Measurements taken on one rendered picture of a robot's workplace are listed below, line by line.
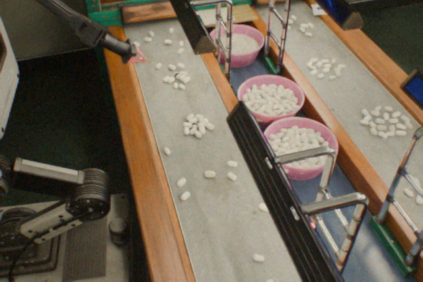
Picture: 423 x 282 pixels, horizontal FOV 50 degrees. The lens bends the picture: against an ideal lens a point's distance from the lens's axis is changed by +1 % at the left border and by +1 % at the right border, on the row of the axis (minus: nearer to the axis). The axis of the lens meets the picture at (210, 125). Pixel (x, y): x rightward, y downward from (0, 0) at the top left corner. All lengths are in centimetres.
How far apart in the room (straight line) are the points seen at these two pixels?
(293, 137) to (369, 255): 50
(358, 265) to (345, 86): 80
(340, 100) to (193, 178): 72
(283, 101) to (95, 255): 92
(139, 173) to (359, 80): 103
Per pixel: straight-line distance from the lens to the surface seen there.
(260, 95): 189
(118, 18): 231
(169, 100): 183
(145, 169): 154
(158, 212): 142
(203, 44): 153
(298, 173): 158
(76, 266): 171
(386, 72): 207
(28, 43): 337
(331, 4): 184
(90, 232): 177
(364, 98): 194
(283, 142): 169
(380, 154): 171
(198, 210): 144
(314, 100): 183
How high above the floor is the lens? 190
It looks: 42 degrees down
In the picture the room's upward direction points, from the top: straight up
